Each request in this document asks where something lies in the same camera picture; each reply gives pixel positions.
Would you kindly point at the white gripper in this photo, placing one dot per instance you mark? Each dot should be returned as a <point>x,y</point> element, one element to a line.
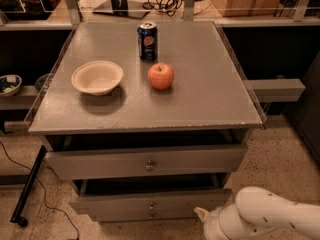
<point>212,224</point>

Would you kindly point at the grey drawer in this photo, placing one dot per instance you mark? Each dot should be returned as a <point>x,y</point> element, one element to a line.
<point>151,217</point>
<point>169,195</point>
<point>135,162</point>

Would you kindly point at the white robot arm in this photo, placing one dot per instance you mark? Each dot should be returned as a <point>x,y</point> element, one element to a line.
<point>256,212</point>

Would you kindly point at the grey drawer cabinet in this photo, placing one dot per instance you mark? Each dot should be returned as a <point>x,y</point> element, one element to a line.
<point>207,103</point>

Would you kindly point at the grey bottom drawer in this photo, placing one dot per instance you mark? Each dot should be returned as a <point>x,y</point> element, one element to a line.
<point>151,217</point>

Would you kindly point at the grey top drawer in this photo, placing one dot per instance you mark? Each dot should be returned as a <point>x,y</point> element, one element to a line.
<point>135,162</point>

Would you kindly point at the red apple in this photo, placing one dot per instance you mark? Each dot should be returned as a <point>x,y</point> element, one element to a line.
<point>161,76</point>

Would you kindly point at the beige paper bowl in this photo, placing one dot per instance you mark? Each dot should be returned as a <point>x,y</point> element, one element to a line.
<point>97,77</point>

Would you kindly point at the black bar on floor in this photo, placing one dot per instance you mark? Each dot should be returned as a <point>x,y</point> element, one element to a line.
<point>17,213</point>

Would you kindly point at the blue pepsi can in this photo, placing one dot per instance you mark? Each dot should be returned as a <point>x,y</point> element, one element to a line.
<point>147,41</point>

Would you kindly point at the dark plate on shelf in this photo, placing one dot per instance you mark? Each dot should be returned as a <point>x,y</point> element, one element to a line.
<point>43,82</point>

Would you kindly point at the black monitor stand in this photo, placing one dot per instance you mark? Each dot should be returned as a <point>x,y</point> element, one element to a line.
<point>122,8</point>

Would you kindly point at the small bowl with items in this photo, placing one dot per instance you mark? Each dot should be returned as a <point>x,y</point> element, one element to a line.
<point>9,85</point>

